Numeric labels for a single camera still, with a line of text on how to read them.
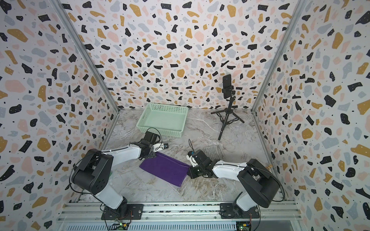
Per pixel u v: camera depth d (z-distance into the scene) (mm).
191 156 811
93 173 460
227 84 924
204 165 699
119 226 717
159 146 856
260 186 442
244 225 716
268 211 763
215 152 947
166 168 904
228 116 1003
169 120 1161
